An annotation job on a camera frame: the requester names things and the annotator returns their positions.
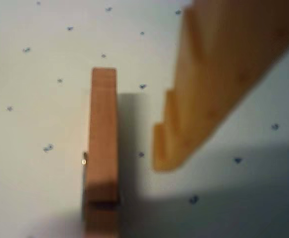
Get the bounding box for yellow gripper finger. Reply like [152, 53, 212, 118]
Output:
[152, 0, 289, 172]

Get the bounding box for wooden clothespin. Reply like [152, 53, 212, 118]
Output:
[81, 66, 122, 238]

